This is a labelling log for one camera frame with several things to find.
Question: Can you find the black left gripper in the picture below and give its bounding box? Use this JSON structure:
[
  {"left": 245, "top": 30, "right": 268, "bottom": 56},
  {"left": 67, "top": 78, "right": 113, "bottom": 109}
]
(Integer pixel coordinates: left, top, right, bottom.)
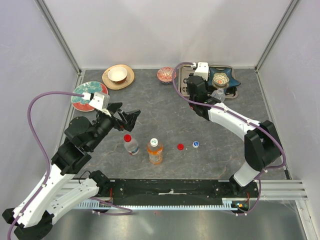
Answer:
[{"left": 88, "top": 102, "right": 142, "bottom": 151}]

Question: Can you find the white juice bottle cap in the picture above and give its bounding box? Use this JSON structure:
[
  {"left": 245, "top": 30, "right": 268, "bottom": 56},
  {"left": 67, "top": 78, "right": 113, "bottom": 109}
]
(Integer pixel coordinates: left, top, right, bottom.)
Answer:
[{"left": 150, "top": 138, "right": 159, "bottom": 147}]

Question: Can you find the orange juice bottle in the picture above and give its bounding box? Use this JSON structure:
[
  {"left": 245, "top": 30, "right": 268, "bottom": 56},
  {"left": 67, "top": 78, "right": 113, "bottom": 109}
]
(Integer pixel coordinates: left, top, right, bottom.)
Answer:
[{"left": 147, "top": 139, "right": 164, "bottom": 165}]

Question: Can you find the red bottle cap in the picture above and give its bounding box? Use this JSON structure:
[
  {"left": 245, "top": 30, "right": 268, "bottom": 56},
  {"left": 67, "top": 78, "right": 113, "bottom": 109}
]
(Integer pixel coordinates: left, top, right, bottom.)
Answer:
[{"left": 177, "top": 143, "right": 184, "bottom": 151}]

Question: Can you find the blue white Pocari cap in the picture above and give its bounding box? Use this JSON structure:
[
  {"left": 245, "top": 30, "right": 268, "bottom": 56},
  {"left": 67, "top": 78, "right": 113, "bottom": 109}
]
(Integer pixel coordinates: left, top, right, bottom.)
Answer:
[{"left": 192, "top": 141, "right": 200, "bottom": 148}]

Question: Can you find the clear Pocari Sweat bottle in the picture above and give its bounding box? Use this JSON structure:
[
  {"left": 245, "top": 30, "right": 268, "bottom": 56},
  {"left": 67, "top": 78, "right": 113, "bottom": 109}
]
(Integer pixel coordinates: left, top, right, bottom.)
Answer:
[{"left": 211, "top": 88, "right": 226, "bottom": 103}]

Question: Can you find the tall red-cap clear bottle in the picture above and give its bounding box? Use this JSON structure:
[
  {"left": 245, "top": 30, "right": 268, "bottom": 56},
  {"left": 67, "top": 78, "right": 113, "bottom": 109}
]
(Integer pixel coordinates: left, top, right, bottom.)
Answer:
[{"left": 189, "top": 103, "right": 198, "bottom": 112}]

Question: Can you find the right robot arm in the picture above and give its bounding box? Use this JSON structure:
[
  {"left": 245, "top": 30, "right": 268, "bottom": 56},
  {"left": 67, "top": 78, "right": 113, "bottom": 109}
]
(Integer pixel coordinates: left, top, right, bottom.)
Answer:
[{"left": 186, "top": 75, "right": 286, "bottom": 197}]

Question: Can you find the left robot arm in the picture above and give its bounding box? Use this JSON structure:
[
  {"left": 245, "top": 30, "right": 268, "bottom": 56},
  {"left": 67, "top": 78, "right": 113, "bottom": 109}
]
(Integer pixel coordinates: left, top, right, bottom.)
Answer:
[{"left": 2, "top": 102, "right": 141, "bottom": 240}]

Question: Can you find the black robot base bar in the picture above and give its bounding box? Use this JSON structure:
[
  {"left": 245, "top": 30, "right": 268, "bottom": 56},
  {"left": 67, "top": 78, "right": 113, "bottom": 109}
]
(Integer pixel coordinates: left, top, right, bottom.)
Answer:
[{"left": 97, "top": 178, "right": 258, "bottom": 204}]

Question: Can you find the small red-cap clear bottle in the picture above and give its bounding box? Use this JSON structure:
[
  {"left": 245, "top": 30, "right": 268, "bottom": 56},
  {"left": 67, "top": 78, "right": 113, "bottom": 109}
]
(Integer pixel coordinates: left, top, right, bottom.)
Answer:
[{"left": 123, "top": 134, "right": 140, "bottom": 156}]

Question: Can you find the tan saucer plate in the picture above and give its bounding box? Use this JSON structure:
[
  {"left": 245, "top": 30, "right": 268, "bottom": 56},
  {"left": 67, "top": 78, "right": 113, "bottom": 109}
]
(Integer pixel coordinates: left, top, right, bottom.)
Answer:
[{"left": 102, "top": 64, "right": 135, "bottom": 90}]

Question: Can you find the red white tea cup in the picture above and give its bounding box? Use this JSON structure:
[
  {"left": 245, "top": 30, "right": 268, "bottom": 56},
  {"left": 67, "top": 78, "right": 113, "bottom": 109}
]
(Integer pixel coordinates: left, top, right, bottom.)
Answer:
[{"left": 107, "top": 66, "right": 128, "bottom": 84}]

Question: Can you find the red teal floral plate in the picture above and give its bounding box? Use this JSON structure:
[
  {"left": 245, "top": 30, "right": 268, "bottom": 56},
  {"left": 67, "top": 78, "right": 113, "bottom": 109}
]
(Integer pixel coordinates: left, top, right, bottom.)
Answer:
[{"left": 71, "top": 81, "right": 108, "bottom": 112}]

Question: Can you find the red patterned bowl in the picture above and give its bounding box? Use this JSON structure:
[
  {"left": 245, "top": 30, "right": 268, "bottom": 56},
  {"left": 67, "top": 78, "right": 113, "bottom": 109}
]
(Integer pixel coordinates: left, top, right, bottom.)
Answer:
[{"left": 156, "top": 67, "right": 174, "bottom": 84}]

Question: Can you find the steel tray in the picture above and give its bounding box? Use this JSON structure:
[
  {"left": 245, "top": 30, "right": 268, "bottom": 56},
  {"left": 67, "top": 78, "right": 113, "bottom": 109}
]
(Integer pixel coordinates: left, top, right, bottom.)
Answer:
[{"left": 178, "top": 64, "right": 238, "bottom": 99}]

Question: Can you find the patterned flower bowl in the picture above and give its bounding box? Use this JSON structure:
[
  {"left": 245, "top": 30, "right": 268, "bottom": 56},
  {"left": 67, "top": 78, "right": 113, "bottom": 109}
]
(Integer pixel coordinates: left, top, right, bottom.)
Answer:
[{"left": 212, "top": 72, "right": 230, "bottom": 89}]

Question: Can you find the blue star-shaped dish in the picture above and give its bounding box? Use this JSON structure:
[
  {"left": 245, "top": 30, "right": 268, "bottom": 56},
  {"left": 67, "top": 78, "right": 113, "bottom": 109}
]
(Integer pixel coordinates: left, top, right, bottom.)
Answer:
[{"left": 208, "top": 66, "right": 241, "bottom": 89}]

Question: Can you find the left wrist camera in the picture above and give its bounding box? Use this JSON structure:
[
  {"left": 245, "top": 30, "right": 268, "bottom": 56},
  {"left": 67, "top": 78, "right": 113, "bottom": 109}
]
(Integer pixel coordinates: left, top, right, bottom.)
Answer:
[{"left": 82, "top": 92, "right": 111, "bottom": 116}]

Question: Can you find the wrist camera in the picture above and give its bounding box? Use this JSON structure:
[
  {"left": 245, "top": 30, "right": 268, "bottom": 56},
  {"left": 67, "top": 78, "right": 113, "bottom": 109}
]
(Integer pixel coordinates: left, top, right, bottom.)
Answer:
[
  {"left": 82, "top": 92, "right": 111, "bottom": 116},
  {"left": 191, "top": 62, "right": 210, "bottom": 81}
]

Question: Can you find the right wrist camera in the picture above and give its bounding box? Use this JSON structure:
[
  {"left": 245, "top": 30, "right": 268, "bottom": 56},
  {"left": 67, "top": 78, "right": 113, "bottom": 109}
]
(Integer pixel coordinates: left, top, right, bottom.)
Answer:
[{"left": 191, "top": 62, "right": 210, "bottom": 81}]

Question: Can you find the left aluminium frame post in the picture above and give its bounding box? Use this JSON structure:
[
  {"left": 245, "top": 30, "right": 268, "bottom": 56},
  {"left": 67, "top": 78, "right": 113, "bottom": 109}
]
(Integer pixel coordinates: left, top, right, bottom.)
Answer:
[{"left": 34, "top": 0, "right": 82, "bottom": 75}]

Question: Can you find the aluminium frame post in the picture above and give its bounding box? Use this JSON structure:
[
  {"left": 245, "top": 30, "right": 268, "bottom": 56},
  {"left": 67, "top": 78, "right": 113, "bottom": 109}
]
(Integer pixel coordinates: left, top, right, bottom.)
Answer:
[
  {"left": 254, "top": 0, "right": 300, "bottom": 73},
  {"left": 34, "top": 0, "right": 82, "bottom": 75}
]

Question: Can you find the slotted cable duct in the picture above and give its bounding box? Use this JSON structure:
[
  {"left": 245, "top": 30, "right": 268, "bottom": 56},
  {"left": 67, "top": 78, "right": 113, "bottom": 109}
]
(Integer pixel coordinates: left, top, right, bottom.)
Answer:
[{"left": 74, "top": 199, "right": 249, "bottom": 211}]

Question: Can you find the right aluminium frame post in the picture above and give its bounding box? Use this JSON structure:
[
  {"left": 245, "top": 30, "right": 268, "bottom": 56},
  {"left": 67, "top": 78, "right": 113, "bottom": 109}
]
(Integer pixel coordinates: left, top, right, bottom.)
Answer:
[{"left": 254, "top": 0, "right": 300, "bottom": 73}]

